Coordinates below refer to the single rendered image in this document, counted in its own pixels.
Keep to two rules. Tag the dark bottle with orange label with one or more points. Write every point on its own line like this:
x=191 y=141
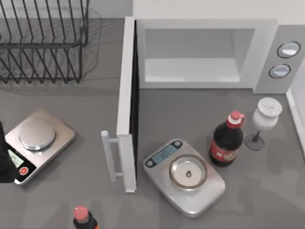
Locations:
x=84 y=218

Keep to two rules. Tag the silver scale with round pan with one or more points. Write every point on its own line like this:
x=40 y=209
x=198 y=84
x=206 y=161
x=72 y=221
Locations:
x=190 y=181

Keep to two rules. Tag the white microwave door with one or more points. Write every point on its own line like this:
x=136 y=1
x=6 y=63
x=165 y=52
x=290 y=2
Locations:
x=126 y=114

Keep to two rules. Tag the silver scale with red button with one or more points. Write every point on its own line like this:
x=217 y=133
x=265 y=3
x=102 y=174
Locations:
x=40 y=143

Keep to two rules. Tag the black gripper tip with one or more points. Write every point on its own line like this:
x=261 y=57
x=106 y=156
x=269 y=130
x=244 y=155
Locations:
x=4 y=162

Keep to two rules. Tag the round microwave knob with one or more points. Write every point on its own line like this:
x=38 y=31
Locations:
x=279 y=71
x=288 y=49

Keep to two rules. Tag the white goblet with dark stem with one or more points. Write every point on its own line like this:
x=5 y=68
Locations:
x=264 y=117

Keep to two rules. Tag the dark bottle with red cap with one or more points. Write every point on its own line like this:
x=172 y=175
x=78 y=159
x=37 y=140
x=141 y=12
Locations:
x=226 y=143

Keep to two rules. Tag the pale microwave oven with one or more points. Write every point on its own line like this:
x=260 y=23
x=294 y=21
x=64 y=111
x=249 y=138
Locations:
x=267 y=57

